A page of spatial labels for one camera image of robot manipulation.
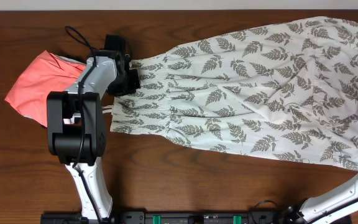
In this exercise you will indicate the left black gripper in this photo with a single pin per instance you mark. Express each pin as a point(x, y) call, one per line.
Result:
point(134, 85)

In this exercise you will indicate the white fern print dress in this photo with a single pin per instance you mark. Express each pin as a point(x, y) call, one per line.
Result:
point(284, 91)

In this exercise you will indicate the pink garment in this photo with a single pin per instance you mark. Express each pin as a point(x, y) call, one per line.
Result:
point(47, 72)

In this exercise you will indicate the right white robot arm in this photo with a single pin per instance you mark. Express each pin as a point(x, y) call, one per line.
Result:
point(340, 196)

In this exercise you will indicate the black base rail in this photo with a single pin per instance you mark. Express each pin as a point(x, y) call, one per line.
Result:
point(143, 217)

